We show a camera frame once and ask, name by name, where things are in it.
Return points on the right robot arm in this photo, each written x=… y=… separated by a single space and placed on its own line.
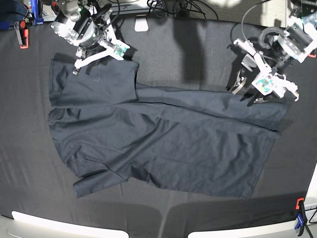
x=88 y=26

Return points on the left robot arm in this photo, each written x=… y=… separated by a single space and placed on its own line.
x=282 y=47

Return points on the orange clamp far left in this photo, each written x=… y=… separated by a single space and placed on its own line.
x=22 y=34

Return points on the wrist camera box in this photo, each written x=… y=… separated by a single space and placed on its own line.
x=264 y=84
x=120 y=50

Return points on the dark grey t-shirt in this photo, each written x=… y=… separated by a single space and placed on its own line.
x=107 y=128

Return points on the orange blue clamp near right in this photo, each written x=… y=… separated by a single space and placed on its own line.
x=302 y=221

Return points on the blue clamp top left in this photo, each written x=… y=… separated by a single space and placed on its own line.
x=36 y=7

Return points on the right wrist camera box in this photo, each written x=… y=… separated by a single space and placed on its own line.
x=120 y=50

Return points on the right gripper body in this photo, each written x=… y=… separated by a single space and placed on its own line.
x=109 y=51

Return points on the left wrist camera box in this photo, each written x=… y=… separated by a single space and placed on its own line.
x=264 y=84

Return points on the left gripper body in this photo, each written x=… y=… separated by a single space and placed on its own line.
x=254 y=63

